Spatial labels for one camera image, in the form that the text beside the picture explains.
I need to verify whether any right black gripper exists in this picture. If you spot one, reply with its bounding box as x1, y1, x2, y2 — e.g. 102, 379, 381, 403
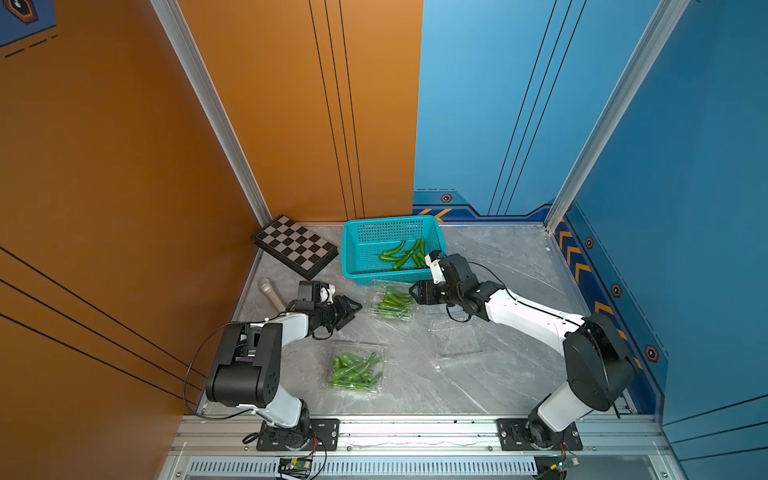
406, 278, 463, 306

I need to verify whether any clear pepper container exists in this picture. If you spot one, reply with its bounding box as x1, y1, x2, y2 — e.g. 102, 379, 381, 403
430, 323, 483, 359
321, 343, 387, 395
365, 281, 415, 322

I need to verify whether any teal plastic basket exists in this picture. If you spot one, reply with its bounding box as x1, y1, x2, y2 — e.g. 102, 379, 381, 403
341, 216, 447, 286

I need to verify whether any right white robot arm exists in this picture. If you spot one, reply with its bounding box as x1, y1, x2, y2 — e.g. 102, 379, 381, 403
409, 250, 641, 450

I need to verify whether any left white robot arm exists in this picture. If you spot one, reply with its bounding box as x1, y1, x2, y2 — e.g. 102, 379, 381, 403
206, 281, 363, 450

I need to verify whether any clear pepper container front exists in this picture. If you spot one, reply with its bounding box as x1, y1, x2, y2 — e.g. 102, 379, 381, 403
321, 343, 387, 395

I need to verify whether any black white checkerboard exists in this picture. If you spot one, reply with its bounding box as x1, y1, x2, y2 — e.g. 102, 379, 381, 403
252, 215, 339, 280

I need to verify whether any left circuit board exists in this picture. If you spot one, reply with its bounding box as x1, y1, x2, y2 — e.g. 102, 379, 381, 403
276, 457, 313, 480

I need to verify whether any circuit board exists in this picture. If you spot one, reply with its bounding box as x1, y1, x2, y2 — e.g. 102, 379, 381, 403
550, 457, 580, 472
276, 457, 313, 480

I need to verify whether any right circuit board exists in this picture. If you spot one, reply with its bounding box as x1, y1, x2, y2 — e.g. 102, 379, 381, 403
550, 457, 580, 472

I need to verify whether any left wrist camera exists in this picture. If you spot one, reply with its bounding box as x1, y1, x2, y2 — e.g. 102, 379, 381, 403
319, 283, 335, 303

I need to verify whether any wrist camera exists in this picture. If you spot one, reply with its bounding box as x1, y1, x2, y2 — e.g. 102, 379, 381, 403
319, 283, 335, 303
424, 250, 445, 285

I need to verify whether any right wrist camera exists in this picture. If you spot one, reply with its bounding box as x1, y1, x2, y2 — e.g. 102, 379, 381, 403
424, 250, 445, 285

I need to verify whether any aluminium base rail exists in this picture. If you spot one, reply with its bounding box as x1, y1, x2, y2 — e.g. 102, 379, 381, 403
159, 414, 686, 479

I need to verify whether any right aluminium frame post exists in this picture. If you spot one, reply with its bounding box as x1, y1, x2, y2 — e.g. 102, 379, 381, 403
544, 0, 690, 235

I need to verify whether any aluminium frame post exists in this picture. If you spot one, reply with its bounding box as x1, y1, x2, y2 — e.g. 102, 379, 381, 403
150, 0, 272, 225
544, 0, 690, 235

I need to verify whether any left aluminium frame post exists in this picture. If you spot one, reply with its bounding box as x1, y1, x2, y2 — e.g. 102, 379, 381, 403
150, 0, 272, 225

